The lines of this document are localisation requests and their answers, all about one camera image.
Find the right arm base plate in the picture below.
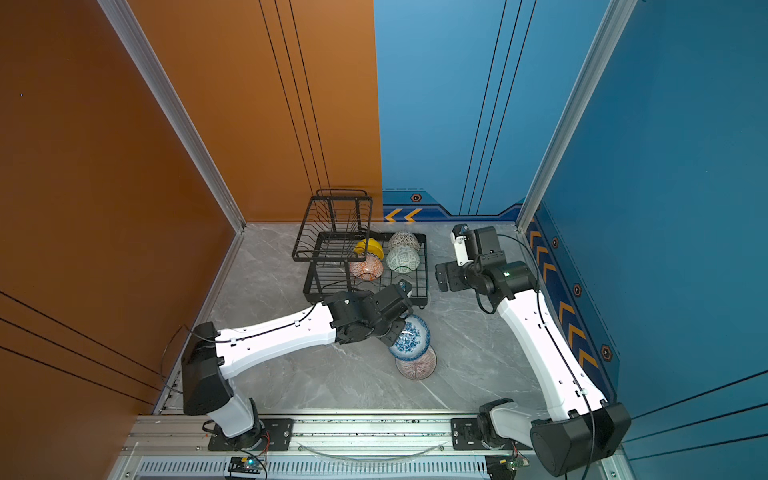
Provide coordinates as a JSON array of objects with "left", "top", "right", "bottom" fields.
[{"left": 450, "top": 415, "right": 530, "bottom": 451}]

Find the aluminium corner post right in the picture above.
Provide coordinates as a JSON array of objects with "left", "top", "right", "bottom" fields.
[{"left": 515, "top": 0, "right": 638, "bottom": 233}]

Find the green circuit board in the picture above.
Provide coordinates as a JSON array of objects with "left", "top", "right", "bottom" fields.
[
  {"left": 485, "top": 455, "right": 530, "bottom": 480},
  {"left": 227, "top": 456, "right": 268, "bottom": 479}
]

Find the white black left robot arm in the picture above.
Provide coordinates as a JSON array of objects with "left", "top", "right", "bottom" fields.
[{"left": 181, "top": 281, "right": 413, "bottom": 440}]

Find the left green circuit board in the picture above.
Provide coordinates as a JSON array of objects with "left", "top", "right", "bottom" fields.
[{"left": 227, "top": 456, "right": 268, "bottom": 479}]

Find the green white patterned bowl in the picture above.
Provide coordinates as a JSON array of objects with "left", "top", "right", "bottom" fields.
[{"left": 385, "top": 245, "right": 421, "bottom": 274}]

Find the pink striped bowl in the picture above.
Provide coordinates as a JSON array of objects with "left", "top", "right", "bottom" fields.
[{"left": 395, "top": 347, "right": 437, "bottom": 381}]

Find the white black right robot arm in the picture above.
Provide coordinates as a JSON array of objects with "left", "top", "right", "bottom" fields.
[{"left": 435, "top": 224, "right": 631, "bottom": 477}]

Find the yellow bowl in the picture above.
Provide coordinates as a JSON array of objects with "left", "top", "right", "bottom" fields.
[{"left": 353, "top": 238, "right": 385, "bottom": 260}]

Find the aluminium corner post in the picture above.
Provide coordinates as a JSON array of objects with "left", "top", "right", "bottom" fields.
[
  {"left": 515, "top": 0, "right": 638, "bottom": 233},
  {"left": 98, "top": 0, "right": 246, "bottom": 234}
]

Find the right green circuit board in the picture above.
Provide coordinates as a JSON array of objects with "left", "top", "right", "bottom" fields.
[{"left": 485, "top": 455, "right": 530, "bottom": 480}]

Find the orange white patterned bowl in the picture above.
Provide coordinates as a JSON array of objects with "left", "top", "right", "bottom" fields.
[{"left": 349, "top": 254, "right": 384, "bottom": 282}]

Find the blue white floral bowl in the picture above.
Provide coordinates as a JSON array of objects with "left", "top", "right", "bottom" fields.
[{"left": 389, "top": 315, "right": 431, "bottom": 362}]

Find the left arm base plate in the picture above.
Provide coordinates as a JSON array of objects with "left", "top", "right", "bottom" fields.
[{"left": 202, "top": 417, "right": 294, "bottom": 452}]

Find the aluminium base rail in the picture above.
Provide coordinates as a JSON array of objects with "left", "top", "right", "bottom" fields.
[{"left": 109, "top": 410, "right": 550, "bottom": 479}]

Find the black white patterned bowl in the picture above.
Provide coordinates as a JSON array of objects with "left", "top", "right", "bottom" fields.
[{"left": 388, "top": 231, "right": 420, "bottom": 252}]

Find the aluminium corner post left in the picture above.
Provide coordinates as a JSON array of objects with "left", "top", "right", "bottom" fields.
[{"left": 98, "top": 0, "right": 246, "bottom": 234}]

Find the black wire dish rack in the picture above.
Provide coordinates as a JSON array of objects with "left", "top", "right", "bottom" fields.
[{"left": 292, "top": 188, "right": 429, "bottom": 309}]

